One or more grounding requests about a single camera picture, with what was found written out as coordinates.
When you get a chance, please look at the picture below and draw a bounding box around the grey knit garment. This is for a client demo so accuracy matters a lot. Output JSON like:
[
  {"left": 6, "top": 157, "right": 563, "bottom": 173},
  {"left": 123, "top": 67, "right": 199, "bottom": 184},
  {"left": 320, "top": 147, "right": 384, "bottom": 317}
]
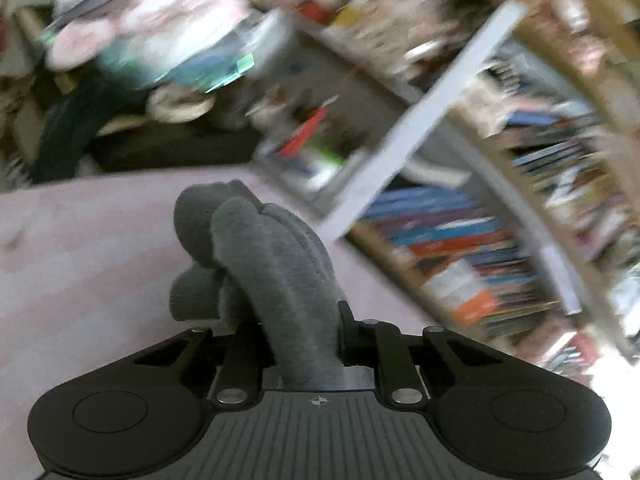
[{"left": 169, "top": 180, "right": 373, "bottom": 391}]

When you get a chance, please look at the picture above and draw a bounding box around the upper orange white box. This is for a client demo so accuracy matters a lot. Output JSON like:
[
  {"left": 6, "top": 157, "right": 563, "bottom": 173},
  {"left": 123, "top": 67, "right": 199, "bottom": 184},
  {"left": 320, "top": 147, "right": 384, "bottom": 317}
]
[{"left": 422, "top": 259, "right": 499, "bottom": 326}]

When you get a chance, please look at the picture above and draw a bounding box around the row of leaning books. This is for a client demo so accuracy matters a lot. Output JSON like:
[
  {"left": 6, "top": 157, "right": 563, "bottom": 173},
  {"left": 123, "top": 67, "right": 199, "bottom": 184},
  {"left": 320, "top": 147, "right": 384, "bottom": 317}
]
[{"left": 349, "top": 185, "right": 560, "bottom": 338}]

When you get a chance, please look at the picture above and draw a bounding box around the wooden white bookshelf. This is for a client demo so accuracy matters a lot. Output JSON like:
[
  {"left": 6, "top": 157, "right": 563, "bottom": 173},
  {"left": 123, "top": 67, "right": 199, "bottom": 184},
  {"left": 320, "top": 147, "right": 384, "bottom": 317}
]
[{"left": 309, "top": 0, "right": 639, "bottom": 363}]

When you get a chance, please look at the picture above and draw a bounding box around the pink checkered table mat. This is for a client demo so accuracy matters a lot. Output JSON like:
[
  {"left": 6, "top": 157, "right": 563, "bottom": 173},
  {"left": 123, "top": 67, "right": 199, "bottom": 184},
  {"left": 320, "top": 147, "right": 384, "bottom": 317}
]
[{"left": 0, "top": 164, "right": 452, "bottom": 480}]

